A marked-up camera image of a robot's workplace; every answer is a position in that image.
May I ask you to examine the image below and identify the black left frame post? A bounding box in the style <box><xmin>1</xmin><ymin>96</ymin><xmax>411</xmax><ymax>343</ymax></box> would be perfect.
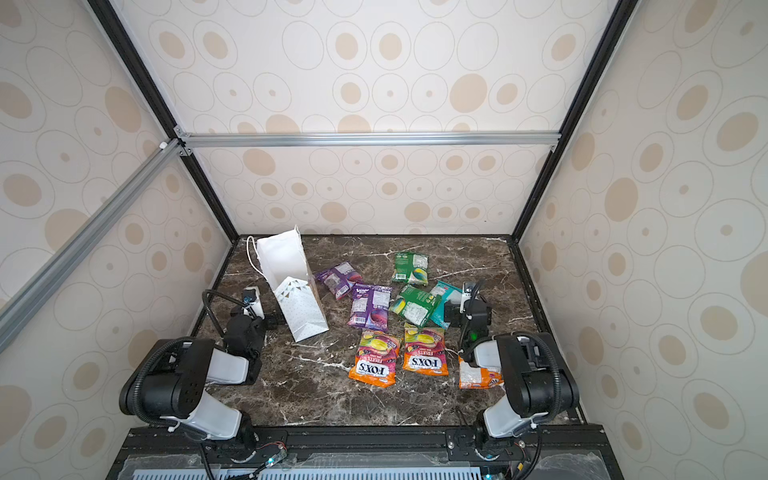
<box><xmin>87</xmin><ymin>0</ymin><xmax>240</xmax><ymax>245</ymax></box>

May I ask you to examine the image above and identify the black right frame post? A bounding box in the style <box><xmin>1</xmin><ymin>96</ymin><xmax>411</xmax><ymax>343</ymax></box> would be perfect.
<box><xmin>511</xmin><ymin>0</ymin><xmax>639</xmax><ymax>245</ymax></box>

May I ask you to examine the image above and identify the far green snack bag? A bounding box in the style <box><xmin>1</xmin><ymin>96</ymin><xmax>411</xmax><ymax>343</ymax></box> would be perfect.
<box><xmin>392</xmin><ymin>252</ymin><xmax>429</xmax><ymax>286</ymax></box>

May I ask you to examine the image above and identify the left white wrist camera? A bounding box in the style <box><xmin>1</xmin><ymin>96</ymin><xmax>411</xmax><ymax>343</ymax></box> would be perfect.
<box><xmin>242</xmin><ymin>286</ymin><xmax>265</xmax><ymax>319</ymax></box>

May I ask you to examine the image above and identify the left black corrugated cable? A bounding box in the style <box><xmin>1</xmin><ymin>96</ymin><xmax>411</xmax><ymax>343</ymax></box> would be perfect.
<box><xmin>202</xmin><ymin>289</ymin><xmax>248</xmax><ymax>337</ymax></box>

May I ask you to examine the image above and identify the orange candy bag face down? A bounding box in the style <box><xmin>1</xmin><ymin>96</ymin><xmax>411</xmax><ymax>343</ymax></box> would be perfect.
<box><xmin>458</xmin><ymin>358</ymin><xmax>504</xmax><ymax>390</ymax></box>

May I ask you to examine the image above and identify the black frame post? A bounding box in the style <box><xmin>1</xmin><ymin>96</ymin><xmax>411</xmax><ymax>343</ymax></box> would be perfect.
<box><xmin>511</xmin><ymin>0</ymin><xmax>639</xmax><ymax>245</ymax></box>
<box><xmin>87</xmin><ymin>0</ymin><xmax>240</xmax><ymax>245</ymax></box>

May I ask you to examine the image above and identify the white paper gift bag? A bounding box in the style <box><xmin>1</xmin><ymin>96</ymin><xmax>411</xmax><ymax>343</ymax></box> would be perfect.
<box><xmin>245</xmin><ymin>228</ymin><xmax>329</xmax><ymax>342</ymax></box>

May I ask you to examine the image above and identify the green snack bag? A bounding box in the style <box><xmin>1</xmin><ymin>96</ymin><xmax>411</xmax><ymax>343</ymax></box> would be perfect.
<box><xmin>392</xmin><ymin>252</ymin><xmax>429</xmax><ymax>286</ymax></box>
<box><xmin>389</xmin><ymin>285</ymin><xmax>442</xmax><ymax>327</ymax></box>

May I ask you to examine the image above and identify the diagonal aluminium left bar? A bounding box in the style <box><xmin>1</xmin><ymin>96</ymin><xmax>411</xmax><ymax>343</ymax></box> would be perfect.
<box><xmin>1</xmin><ymin>139</ymin><xmax>182</xmax><ymax>350</ymax></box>

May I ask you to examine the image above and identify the small purple snack bag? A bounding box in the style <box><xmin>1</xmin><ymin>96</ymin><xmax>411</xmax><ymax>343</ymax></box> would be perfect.
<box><xmin>315</xmin><ymin>262</ymin><xmax>363</xmax><ymax>300</ymax></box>

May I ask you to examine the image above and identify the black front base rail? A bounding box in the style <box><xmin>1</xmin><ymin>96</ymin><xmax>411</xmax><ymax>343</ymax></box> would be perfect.
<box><xmin>107</xmin><ymin>425</ymin><xmax>623</xmax><ymax>479</ymax></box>

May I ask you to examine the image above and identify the large purple snack bag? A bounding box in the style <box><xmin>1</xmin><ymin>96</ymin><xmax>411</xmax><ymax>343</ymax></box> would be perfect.
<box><xmin>347</xmin><ymin>284</ymin><xmax>392</xmax><ymax>332</ymax></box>

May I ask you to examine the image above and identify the Fox's fruits candy bag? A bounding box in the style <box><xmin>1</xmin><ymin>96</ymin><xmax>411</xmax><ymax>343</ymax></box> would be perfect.
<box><xmin>348</xmin><ymin>330</ymin><xmax>400</xmax><ymax>388</ymax></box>
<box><xmin>403</xmin><ymin>323</ymin><xmax>449</xmax><ymax>376</ymax></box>

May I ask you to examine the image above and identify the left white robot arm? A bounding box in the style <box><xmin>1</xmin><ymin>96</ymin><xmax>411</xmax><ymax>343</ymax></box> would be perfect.
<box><xmin>118</xmin><ymin>309</ymin><xmax>268</xmax><ymax>448</ymax></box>

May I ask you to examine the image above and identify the near green snack bag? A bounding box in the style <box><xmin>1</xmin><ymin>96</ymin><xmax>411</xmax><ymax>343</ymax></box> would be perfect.
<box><xmin>389</xmin><ymin>285</ymin><xmax>442</xmax><ymax>327</ymax></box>

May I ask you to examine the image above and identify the horizontal aluminium back bar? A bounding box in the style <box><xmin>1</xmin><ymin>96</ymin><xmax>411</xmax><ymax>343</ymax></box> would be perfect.
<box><xmin>175</xmin><ymin>130</ymin><xmax>561</xmax><ymax>148</ymax></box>

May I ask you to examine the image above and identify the teal snack bag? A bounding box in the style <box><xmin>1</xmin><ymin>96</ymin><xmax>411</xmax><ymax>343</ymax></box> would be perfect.
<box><xmin>430</xmin><ymin>281</ymin><xmax>463</xmax><ymax>329</ymax></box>

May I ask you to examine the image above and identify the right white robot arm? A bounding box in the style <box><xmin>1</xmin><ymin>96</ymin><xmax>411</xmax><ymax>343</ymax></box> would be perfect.
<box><xmin>444</xmin><ymin>298</ymin><xmax>580</xmax><ymax>445</ymax></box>

